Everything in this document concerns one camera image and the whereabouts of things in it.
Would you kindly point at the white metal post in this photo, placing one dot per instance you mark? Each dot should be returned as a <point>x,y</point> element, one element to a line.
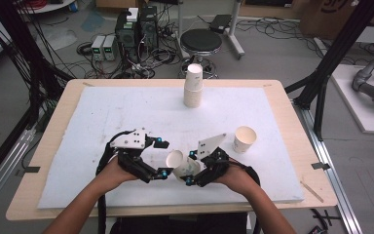
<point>179,22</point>

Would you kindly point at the black round stool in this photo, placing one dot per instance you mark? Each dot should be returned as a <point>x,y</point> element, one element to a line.
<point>201,40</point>

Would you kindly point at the black clamp parts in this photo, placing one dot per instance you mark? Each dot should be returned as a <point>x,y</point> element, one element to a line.
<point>323,219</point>

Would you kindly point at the white platform board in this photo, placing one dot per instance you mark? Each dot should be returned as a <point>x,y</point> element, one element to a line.
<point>354,104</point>

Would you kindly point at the person's dark clothing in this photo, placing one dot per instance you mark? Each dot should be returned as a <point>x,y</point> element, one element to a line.
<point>178,226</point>

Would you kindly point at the person's right hand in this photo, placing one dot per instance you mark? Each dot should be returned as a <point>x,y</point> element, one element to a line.
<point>237,178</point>

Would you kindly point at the thin wooden stick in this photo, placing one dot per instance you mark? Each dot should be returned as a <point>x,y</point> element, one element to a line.
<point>312,192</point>

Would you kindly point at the black computer tower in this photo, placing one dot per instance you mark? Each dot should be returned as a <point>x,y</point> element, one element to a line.
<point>126,34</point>
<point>148,29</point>

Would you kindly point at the black tape piece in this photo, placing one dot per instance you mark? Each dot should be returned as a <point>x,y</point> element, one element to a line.
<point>321,166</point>
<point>32,169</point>

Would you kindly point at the light wooden table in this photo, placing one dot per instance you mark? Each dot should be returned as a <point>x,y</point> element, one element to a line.
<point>56,130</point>

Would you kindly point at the flat black device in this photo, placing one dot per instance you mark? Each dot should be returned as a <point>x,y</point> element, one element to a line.
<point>220,23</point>

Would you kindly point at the white round table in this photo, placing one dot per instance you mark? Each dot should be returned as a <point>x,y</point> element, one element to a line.
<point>50,6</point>

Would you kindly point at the white printed paper cup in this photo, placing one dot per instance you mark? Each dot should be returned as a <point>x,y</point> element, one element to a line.
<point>175,160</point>
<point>244,138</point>

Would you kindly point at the white foam mat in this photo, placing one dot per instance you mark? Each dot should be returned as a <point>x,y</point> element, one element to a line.
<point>175,120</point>

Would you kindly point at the black metal frame post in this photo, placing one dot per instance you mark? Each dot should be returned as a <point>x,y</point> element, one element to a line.
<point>337,48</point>

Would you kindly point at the brown cardboard box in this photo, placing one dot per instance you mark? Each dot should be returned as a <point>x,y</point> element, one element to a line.
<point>331,16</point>

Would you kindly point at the white metal stand leg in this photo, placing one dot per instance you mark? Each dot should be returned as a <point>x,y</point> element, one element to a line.
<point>235,32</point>

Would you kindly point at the clear plastic floor sheet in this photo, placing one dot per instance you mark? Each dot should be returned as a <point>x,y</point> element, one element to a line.
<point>56,37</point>

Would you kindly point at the stack of white paper cups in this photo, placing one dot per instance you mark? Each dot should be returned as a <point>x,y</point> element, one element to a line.
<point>193,91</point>

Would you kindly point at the person's left hand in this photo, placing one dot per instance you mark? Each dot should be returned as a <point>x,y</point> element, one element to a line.
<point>113,175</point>

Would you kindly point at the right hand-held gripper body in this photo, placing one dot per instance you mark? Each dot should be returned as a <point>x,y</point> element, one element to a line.
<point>212,164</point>

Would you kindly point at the teal floor sheet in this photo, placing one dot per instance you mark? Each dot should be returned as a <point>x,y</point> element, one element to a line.
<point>92,21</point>

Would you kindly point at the small white box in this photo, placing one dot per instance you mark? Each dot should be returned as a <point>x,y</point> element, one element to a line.
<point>132,14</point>

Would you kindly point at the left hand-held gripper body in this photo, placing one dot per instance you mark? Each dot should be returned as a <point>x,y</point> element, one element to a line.
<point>128,141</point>

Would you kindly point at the grey bench power supply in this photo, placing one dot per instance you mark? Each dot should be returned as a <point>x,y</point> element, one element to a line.
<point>109,48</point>
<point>98,48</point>

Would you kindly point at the aluminium floor rail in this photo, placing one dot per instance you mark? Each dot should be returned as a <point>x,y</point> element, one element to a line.
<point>329,169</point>
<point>6,159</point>

